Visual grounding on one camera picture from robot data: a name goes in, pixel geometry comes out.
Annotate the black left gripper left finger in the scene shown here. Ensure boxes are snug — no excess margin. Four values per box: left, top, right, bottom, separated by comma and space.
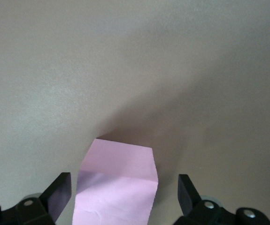
0, 172, 72, 225

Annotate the pink foam block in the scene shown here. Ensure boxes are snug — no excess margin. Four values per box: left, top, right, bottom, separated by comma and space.
71, 138, 158, 225

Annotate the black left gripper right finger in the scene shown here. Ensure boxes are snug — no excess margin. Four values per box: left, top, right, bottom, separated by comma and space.
174, 174, 270, 225

